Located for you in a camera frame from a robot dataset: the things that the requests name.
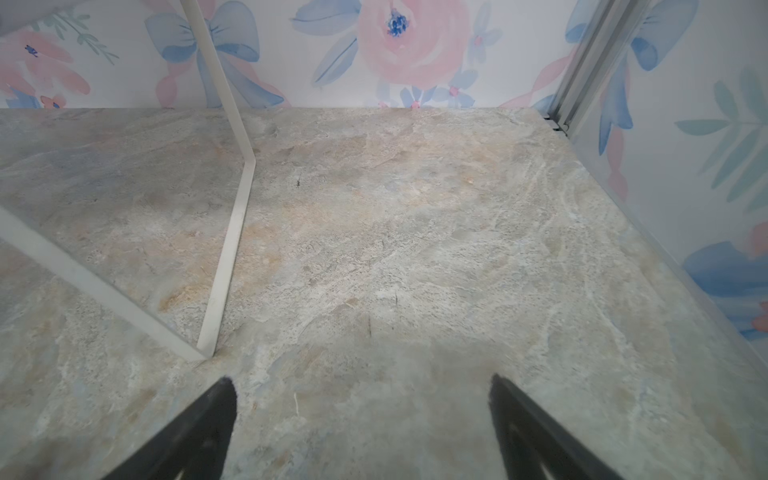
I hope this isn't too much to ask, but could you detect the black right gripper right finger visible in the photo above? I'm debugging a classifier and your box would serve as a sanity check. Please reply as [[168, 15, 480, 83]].
[[488, 374, 620, 480]]

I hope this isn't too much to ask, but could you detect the aluminium corner post right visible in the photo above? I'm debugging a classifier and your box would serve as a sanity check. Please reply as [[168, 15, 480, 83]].
[[547, 0, 651, 136]]

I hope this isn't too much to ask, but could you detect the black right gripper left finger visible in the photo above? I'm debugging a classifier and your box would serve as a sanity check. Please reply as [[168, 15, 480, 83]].
[[105, 377, 237, 479]]

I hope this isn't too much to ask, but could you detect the white frame wooden shelf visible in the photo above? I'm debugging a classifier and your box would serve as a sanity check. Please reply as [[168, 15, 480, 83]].
[[1, 1, 256, 361]]

